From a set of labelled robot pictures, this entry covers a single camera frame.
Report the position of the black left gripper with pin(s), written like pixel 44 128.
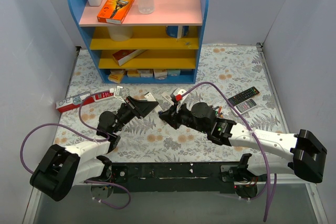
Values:
pixel 134 107

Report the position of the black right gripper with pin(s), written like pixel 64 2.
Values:
pixel 174 115

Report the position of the white slim remote control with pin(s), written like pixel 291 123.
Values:
pixel 149 97

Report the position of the white remote battery cover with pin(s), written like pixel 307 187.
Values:
pixel 167 98

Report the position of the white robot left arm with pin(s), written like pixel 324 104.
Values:
pixel 63 167

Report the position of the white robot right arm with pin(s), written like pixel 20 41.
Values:
pixel 300 154

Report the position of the red white calculator remote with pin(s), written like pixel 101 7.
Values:
pixel 102 96

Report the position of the pile of aaa batteries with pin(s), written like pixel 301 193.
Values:
pixel 218 111

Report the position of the grey ac remote control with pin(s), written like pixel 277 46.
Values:
pixel 246 106

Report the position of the black tv remote control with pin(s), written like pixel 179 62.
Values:
pixel 243 96

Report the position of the red white box on shelf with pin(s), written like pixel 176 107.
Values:
pixel 123 56

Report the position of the blue wooden shelf unit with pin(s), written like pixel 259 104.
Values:
pixel 161 51

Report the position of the white cup on shelf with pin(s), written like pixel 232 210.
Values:
pixel 120 34

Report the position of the red white toothpaste box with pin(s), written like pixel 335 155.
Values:
pixel 74 102

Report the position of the blue white can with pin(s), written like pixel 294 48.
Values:
pixel 177 31

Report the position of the orange razor box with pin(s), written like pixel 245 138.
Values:
pixel 114 11

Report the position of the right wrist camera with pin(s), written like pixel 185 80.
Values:
pixel 178 98

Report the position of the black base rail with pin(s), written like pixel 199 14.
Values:
pixel 223 177

